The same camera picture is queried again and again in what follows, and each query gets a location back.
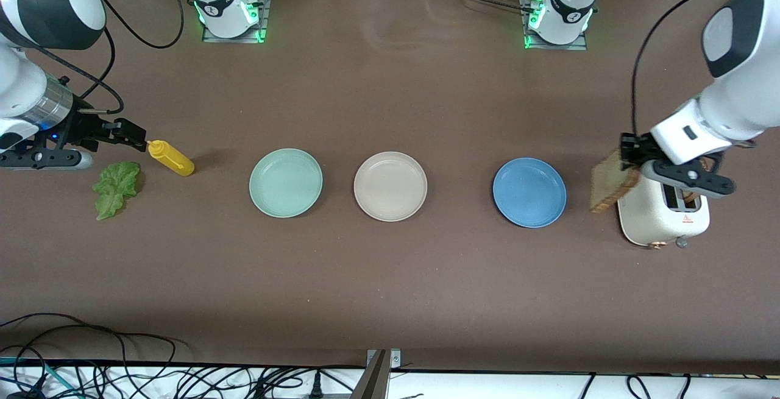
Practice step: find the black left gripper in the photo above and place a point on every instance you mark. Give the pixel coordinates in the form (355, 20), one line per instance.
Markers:
(635, 148)

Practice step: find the yellow squeeze mustard bottle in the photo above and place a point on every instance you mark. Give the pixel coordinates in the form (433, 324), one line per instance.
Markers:
(173, 159)

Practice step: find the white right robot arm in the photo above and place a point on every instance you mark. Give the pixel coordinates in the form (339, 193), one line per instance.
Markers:
(49, 3)

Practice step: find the beige round plate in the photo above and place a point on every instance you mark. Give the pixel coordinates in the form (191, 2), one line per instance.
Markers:
(390, 186)

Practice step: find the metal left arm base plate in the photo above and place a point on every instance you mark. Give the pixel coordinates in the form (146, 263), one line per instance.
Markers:
(579, 43)

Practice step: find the green lettuce leaf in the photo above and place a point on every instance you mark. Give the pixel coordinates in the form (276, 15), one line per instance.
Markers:
(114, 189)

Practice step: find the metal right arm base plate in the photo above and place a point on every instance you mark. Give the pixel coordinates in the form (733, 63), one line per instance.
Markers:
(265, 15)

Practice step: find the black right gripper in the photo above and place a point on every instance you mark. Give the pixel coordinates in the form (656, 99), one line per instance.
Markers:
(84, 127)

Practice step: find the mint green round plate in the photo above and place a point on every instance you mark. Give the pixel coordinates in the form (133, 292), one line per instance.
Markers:
(285, 183)

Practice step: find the black power plug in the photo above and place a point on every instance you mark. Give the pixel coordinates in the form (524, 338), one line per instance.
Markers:
(316, 385)

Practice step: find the white two-slot toaster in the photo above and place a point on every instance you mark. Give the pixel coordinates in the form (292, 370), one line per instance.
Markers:
(640, 216)

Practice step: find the brown bread slice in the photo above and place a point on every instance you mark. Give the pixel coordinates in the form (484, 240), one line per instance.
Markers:
(693, 195)
(609, 183)

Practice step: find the blue round plate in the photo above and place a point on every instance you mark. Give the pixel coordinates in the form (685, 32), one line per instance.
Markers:
(529, 192)

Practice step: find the grey metal camera post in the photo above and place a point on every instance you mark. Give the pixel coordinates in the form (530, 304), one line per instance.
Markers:
(373, 382)

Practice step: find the silver mounting bracket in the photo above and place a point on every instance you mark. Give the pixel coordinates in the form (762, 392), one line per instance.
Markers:
(396, 360)

